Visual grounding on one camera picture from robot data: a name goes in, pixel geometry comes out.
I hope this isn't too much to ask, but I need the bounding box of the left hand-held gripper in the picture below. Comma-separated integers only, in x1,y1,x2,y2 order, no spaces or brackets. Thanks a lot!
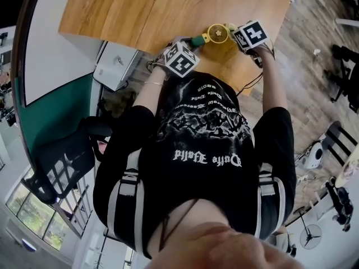
153,36,200,78

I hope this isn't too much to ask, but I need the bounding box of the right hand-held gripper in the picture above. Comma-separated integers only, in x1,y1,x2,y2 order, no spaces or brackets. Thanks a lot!
232,20,271,67

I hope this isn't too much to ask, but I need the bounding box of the yellow fan with green handle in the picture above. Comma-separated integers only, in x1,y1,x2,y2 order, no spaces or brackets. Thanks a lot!
191,24,231,48

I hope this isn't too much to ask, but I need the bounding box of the person's right forearm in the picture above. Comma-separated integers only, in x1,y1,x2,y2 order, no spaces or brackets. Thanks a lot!
257,47,289,115

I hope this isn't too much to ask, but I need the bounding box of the person's left forearm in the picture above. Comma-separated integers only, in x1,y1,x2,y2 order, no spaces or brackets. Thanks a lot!
131,64,169,112

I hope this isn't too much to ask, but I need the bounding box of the white cabinet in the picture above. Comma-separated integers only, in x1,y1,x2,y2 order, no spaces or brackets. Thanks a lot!
93,40,140,92

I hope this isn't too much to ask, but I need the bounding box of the black swivel chair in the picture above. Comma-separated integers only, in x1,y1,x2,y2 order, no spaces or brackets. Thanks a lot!
322,44,359,112

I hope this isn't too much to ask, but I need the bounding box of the black printed t-shirt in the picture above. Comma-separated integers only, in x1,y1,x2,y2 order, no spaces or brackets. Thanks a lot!
93,71,297,260

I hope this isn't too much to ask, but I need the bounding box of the white round appliance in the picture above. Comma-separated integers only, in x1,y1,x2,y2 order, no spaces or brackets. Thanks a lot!
303,140,325,170

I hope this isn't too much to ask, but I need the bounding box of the black white striped chair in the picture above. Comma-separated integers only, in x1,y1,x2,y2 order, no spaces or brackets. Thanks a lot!
322,120,358,168

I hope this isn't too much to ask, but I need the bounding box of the white green partition board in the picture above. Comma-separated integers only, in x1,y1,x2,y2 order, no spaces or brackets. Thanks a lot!
11,0,102,173

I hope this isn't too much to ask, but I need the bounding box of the black office chair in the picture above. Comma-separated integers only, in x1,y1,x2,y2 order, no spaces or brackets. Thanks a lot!
21,116,113,206

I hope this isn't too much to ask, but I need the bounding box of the person's chin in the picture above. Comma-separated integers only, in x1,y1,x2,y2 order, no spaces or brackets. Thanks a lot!
145,199,306,269

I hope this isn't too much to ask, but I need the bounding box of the large window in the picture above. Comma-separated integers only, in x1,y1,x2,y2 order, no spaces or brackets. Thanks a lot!
4,161,93,252

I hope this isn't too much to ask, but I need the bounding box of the black cable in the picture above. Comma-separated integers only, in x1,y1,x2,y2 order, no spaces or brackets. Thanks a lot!
234,71,264,97

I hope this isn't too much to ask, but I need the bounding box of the grey black harness strap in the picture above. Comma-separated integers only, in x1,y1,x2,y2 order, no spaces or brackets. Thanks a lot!
255,163,287,241
106,147,144,253

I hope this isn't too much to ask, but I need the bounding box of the black neck cord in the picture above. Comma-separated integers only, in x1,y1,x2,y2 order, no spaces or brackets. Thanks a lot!
158,199,199,252

